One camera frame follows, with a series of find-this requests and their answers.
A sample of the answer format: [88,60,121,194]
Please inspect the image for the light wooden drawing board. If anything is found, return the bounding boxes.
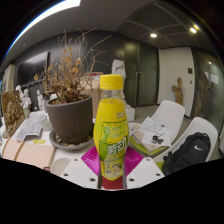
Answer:
[0,137,21,160]
[16,141,57,170]

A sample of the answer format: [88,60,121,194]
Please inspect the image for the white plaster bust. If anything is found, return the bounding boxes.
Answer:
[21,88,33,114]

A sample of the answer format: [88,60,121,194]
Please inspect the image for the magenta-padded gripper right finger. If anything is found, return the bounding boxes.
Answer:
[121,146,164,190]

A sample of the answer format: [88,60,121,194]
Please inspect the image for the white paper stack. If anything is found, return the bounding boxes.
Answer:
[128,115,173,154]

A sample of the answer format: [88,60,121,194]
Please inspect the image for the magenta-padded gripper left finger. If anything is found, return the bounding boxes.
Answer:
[59,145,102,190]

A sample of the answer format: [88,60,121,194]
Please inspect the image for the grey plant saucer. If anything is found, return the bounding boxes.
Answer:
[48,128,95,152]

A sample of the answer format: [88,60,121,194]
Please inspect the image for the yellow drink bottle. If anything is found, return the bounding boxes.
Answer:
[93,73,130,182]

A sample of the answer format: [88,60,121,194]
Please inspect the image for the white plaster statue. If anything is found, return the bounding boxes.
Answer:
[110,59,128,81]

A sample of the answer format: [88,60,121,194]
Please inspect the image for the cardboard box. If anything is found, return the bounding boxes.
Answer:
[79,78,103,118]

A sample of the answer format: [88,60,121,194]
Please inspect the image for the black backpack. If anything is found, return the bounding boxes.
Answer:
[161,132,212,177]

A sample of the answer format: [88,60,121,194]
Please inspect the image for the white cabinet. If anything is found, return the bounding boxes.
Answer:
[1,64,17,94]

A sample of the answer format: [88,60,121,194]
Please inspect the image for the dried plant in grey pot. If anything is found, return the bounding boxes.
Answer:
[33,28,113,146]

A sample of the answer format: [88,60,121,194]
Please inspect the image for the small clear glass jar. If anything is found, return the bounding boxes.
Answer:
[40,118,53,133]

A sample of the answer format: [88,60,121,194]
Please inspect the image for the black wall screen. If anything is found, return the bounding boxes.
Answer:
[15,50,50,88]

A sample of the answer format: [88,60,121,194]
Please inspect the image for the printed paper sheets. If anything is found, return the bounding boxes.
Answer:
[14,111,49,143]

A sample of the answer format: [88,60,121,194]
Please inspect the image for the long white ceiling light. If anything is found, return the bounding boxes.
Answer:
[4,0,83,58]

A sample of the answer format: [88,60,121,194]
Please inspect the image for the wooden wall figure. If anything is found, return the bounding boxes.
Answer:
[170,77,184,106]

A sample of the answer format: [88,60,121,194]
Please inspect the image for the flat round red coaster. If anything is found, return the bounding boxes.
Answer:
[101,176,125,190]

